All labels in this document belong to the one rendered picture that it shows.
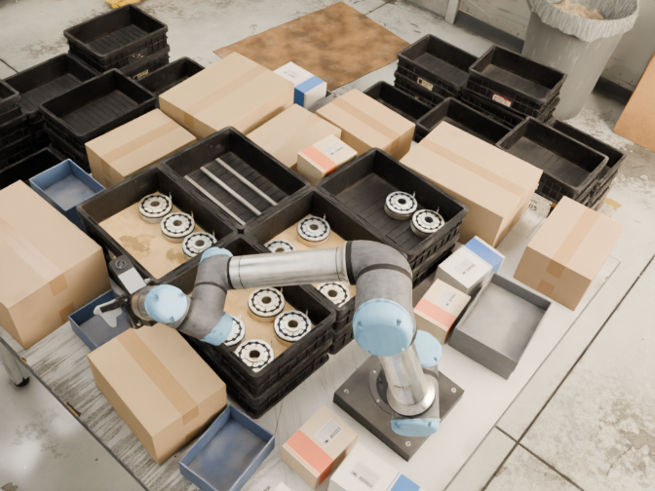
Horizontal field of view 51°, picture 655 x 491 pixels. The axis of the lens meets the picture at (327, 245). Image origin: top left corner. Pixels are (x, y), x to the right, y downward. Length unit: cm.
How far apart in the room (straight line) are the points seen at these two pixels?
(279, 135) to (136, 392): 108
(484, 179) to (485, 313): 47
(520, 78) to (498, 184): 138
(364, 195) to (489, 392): 76
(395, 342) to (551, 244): 103
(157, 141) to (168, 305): 111
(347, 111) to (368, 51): 200
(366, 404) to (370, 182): 81
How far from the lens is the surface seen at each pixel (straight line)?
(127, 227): 220
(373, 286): 136
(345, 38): 467
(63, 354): 211
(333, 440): 182
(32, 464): 276
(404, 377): 154
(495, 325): 214
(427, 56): 390
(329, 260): 145
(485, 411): 204
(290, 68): 291
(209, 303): 149
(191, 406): 177
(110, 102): 326
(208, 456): 188
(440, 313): 209
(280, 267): 148
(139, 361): 185
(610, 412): 307
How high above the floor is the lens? 241
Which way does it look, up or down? 48 degrees down
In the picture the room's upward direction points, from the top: 7 degrees clockwise
